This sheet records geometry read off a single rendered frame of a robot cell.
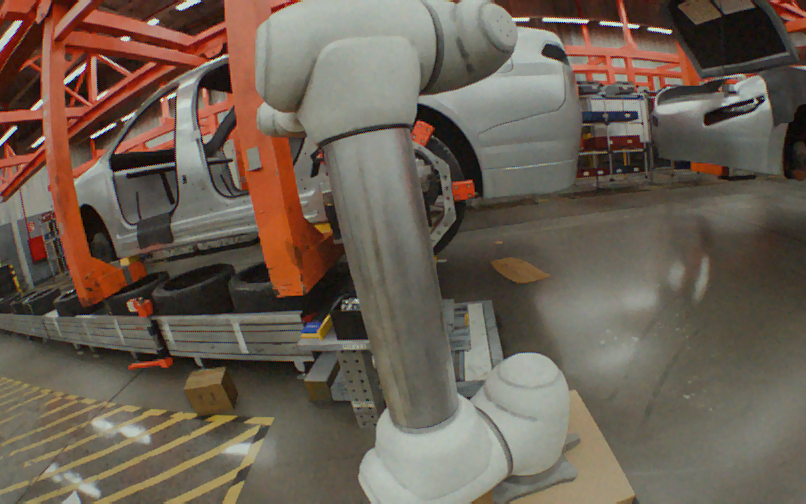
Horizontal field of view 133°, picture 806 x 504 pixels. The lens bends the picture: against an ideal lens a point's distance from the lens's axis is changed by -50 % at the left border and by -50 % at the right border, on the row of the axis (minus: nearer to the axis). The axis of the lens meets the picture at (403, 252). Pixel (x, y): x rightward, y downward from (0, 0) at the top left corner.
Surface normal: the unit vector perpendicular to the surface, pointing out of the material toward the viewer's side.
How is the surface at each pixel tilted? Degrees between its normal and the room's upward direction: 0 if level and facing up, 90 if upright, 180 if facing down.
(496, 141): 90
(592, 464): 1
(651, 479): 0
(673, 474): 0
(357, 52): 93
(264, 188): 90
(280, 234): 90
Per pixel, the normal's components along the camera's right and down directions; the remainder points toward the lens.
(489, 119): -0.14, 0.29
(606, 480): -0.16, -0.94
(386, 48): 0.47, 0.21
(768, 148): -0.61, 0.43
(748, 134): -0.78, 0.30
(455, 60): 0.37, 0.70
